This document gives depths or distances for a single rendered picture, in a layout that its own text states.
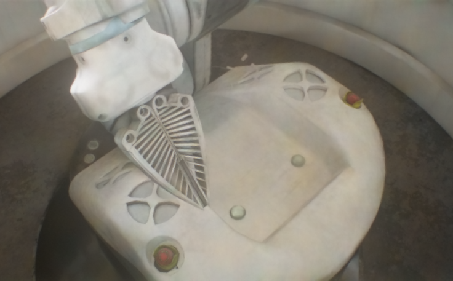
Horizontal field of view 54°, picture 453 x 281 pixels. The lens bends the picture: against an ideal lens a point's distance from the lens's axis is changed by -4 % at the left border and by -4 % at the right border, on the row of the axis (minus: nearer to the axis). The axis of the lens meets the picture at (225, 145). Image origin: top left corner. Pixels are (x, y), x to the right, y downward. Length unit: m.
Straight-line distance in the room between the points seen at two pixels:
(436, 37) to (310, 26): 0.42
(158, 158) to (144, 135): 0.03
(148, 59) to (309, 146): 0.57
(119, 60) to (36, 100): 1.19
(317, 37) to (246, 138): 0.76
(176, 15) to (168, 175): 0.24
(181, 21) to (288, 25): 1.04
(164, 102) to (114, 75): 0.06
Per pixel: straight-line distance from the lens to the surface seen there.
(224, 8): 0.66
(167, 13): 0.60
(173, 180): 0.45
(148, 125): 0.43
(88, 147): 1.09
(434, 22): 1.44
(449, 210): 1.36
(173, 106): 0.44
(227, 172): 0.89
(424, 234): 1.30
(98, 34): 0.39
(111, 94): 0.40
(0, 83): 1.60
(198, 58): 0.98
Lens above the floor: 1.08
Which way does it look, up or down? 54 degrees down
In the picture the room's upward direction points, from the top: straight up
